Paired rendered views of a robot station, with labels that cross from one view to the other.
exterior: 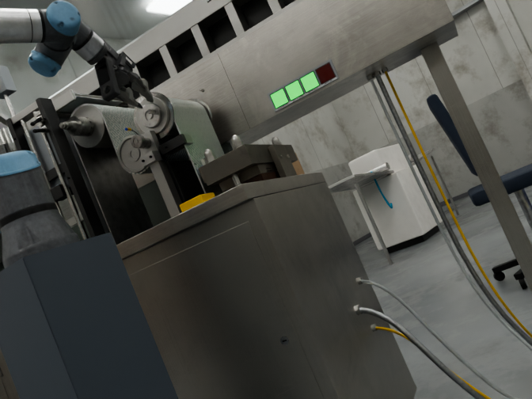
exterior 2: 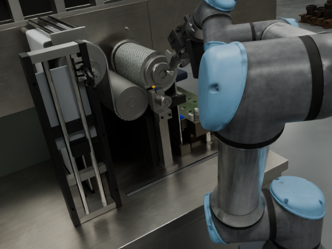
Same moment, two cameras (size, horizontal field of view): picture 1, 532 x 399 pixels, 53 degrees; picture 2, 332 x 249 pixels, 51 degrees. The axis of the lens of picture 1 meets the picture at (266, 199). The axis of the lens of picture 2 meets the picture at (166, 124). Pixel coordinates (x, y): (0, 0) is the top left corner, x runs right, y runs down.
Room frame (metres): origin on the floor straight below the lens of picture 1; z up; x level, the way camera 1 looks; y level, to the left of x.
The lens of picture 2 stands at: (0.92, 1.10, 1.64)
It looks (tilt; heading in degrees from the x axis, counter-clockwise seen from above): 27 degrees down; 310
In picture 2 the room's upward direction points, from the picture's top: 7 degrees counter-clockwise
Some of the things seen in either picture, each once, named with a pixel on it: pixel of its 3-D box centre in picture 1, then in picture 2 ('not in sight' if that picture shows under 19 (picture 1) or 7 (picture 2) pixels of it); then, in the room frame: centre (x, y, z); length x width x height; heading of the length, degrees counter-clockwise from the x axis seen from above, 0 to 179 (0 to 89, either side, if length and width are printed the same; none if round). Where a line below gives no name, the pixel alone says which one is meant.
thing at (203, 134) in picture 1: (204, 146); (161, 93); (1.73, 0.12, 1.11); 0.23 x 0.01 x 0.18; 157
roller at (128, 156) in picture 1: (155, 153); (117, 93); (1.80, 0.28, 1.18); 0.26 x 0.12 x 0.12; 157
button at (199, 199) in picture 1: (198, 203); not in sight; (1.37, 0.16, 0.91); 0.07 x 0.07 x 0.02; 67
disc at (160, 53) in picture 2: (153, 115); (159, 72); (1.65, 0.22, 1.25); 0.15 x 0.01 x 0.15; 67
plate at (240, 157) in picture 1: (252, 163); (184, 107); (1.72, -0.01, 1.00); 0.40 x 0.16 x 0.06; 157
